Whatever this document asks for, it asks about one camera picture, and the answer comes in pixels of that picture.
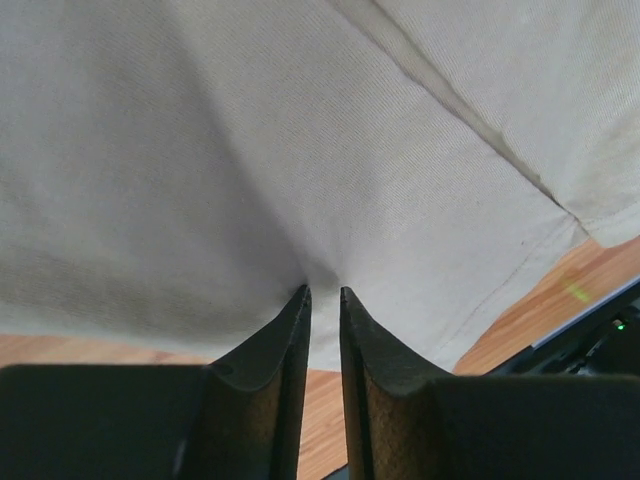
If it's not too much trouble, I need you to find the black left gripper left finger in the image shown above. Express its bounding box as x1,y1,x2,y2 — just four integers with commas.
1,287,312,479

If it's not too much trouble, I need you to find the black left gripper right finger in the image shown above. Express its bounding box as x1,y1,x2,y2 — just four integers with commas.
340,288,639,479

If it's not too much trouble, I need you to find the beige t shirt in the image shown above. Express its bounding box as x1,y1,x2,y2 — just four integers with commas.
1,1,639,369

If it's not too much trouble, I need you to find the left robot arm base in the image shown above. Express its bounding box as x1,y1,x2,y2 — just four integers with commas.
489,278,639,377

